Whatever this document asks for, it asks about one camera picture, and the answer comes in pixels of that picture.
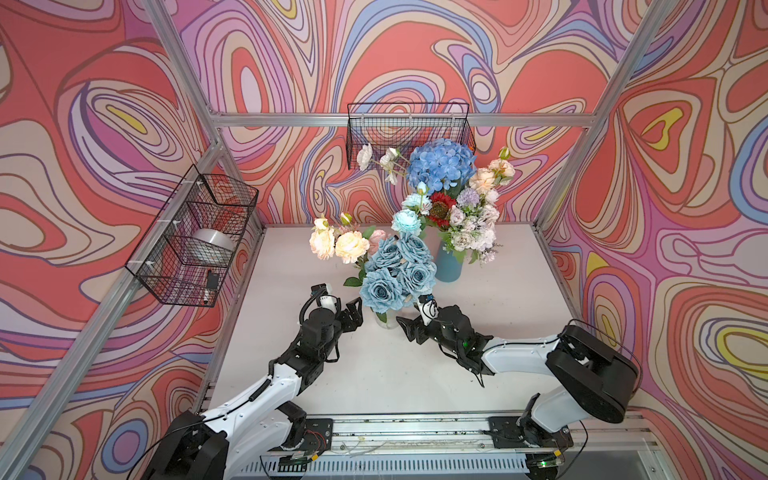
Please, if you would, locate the cream rose spray stem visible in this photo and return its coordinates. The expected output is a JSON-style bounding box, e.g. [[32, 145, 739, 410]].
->
[[469, 147, 516, 195]]

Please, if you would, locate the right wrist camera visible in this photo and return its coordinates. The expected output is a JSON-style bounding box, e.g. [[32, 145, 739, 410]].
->
[[417, 294, 438, 326]]

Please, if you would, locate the clear glass cup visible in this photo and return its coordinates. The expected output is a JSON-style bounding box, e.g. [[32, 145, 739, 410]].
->
[[374, 310, 401, 330]]

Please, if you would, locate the purple and pink mixed bouquet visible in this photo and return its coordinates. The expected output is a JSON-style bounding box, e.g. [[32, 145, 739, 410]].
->
[[457, 187, 481, 209]]

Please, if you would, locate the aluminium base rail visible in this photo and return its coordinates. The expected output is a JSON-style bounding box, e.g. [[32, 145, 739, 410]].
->
[[230, 412, 674, 479]]

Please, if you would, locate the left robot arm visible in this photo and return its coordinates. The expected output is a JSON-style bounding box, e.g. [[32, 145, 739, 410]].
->
[[140, 289, 363, 479]]

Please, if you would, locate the black wire basket wall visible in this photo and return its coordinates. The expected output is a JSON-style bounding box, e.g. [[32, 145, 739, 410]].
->
[[346, 100, 476, 169], [125, 166, 259, 308]]

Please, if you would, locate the teal ceramic vase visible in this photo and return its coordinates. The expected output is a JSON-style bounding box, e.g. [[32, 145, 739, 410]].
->
[[435, 241, 462, 283]]

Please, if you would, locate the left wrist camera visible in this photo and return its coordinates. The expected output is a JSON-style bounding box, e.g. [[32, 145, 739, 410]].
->
[[312, 283, 341, 314]]

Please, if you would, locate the black wire basket back wall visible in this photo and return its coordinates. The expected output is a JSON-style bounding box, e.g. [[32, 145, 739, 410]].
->
[[346, 100, 476, 169]]

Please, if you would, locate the red gerbera flower stem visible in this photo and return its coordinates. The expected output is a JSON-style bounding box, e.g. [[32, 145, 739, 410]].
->
[[427, 191, 457, 230]]

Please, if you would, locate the black wire basket left wall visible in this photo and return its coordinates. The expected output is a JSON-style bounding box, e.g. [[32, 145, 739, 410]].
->
[[125, 166, 259, 308]]

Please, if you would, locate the peach rose spray stem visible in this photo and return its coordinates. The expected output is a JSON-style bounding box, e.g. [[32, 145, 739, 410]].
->
[[309, 212, 374, 287]]

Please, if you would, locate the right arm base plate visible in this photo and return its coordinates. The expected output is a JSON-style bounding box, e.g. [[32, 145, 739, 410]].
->
[[482, 416, 574, 451]]

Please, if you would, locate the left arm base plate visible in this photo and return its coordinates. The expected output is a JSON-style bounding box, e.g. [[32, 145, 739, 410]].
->
[[283, 417, 334, 453]]

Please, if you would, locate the light aqua rose stem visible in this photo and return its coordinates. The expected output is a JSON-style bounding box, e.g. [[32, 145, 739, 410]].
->
[[391, 182, 432, 237]]

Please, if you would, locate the bright blue hydrangea stem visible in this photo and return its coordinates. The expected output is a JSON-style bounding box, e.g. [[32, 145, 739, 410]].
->
[[406, 139, 476, 194]]

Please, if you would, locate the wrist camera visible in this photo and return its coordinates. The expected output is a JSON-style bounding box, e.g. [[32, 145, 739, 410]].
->
[[417, 294, 438, 326], [312, 283, 341, 314]]

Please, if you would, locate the white poppy flower stem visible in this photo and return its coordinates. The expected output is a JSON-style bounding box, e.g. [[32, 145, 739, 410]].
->
[[354, 143, 410, 185]]

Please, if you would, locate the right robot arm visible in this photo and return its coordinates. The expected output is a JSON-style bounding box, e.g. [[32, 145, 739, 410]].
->
[[396, 296, 640, 445]]

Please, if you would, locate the pink peony flower stem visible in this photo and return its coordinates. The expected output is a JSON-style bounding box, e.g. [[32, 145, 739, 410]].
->
[[368, 229, 387, 256]]

